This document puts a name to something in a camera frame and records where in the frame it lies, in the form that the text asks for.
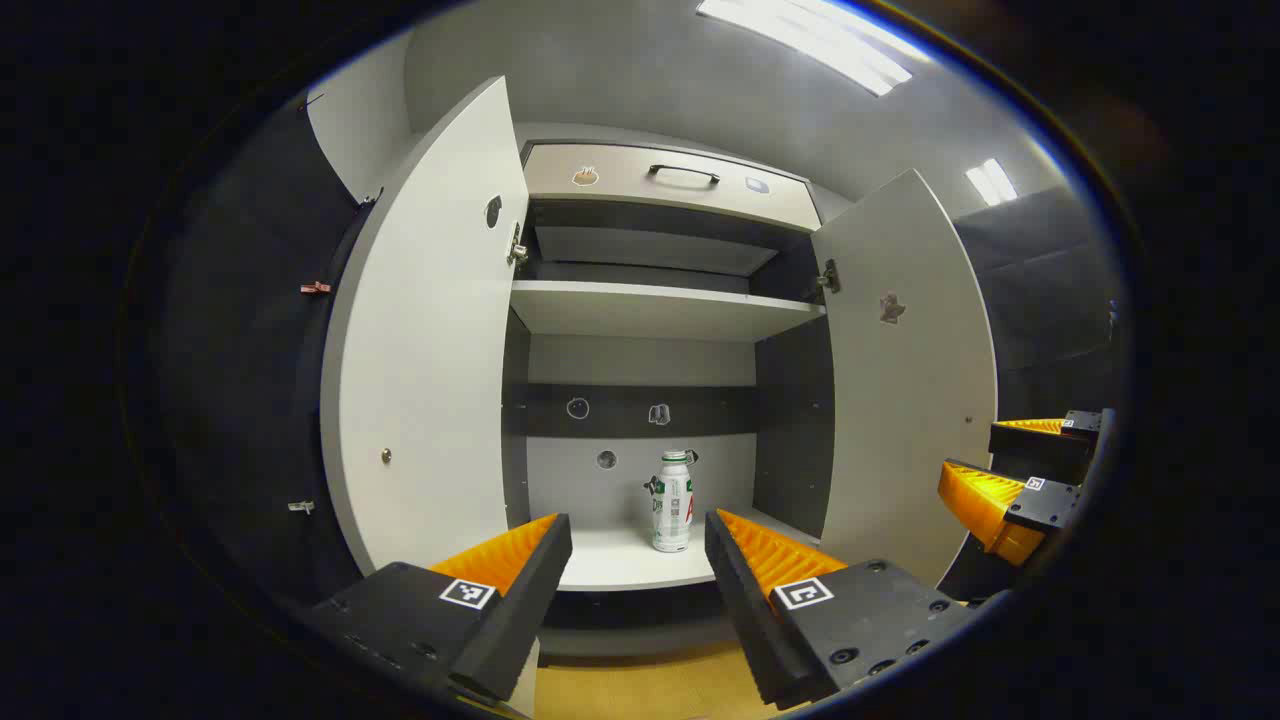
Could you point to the black backdrop cloth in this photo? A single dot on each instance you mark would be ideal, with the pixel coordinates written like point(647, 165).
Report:
point(1040, 300)
point(250, 350)

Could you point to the white cabinet drawer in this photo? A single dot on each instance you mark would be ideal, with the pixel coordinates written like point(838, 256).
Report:
point(620, 195)

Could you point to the metal door hinge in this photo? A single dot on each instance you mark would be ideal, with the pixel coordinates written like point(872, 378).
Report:
point(516, 248)
point(829, 278)

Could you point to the white plastic bottle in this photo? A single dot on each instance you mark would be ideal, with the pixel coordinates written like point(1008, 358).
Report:
point(672, 510)

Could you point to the white cabinet door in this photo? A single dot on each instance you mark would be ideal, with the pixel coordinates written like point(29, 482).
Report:
point(430, 350)
point(910, 400)

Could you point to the long ceiling light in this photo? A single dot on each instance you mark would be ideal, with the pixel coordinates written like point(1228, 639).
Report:
point(820, 40)

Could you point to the small ceiling light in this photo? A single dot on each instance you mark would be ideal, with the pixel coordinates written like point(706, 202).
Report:
point(992, 182)

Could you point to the white and grey cabinet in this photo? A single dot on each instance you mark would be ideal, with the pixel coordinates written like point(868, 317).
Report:
point(640, 360)

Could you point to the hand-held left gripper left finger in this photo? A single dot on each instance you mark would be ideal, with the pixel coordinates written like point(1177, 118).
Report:
point(510, 610)

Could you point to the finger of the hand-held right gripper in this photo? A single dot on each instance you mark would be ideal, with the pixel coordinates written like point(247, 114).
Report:
point(1045, 508)
point(1040, 450)

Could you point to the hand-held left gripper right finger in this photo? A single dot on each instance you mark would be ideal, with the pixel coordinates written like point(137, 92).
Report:
point(745, 600)

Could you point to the white cabinet shelf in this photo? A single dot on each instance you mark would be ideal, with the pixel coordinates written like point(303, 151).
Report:
point(650, 308)

